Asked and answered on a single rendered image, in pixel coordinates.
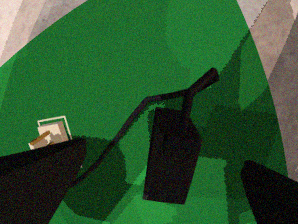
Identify green circuit board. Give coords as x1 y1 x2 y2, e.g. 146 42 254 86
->
0 0 289 224

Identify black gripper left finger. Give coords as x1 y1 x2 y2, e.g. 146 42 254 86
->
0 137 86 224

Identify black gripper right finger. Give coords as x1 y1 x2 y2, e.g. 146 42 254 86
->
241 160 298 224

